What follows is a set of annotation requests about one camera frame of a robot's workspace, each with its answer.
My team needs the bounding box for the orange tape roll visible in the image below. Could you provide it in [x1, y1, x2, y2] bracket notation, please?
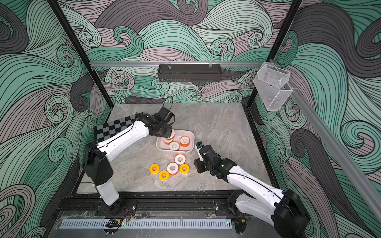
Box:
[169, 141, 180, 151]
[166, 129, 175, 140]
[167, 162, 179, 176]
[179, 136, 191, 147]
[163, 138, 173, 145]
[175, 154, 186, 166]

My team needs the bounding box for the white storage box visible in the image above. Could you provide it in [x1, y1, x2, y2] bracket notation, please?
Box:
[156, 130, 195, 153]

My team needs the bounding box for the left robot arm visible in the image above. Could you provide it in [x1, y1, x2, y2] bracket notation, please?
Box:
[82, 107, 176, 206]

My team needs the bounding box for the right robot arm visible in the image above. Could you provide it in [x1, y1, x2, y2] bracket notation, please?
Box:
[194, 142, 310, 238]

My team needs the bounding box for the yellow tape roll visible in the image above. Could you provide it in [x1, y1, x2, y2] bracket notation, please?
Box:
[159, 170, 170, 181]
[179, 164, 190, 174]
[149, 164, 160, 175]

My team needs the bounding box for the clear acrylic box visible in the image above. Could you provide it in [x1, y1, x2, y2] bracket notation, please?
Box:
[254, 62, 293, 112]

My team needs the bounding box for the black grey chessboard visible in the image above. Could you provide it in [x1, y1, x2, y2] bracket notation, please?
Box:
[96, 115, 137, 143]

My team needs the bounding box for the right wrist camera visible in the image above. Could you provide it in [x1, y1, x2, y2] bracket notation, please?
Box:
[194, 141, 204, 162]

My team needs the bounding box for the black wall shelf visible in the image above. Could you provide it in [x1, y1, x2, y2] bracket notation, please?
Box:
[158, 63, 222, 85]

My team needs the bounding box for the white slotted cable duct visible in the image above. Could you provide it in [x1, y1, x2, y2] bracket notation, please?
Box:
[58, 218, 233, 230]

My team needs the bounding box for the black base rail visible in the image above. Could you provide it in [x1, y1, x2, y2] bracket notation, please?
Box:
[57, 190, 246, 218]

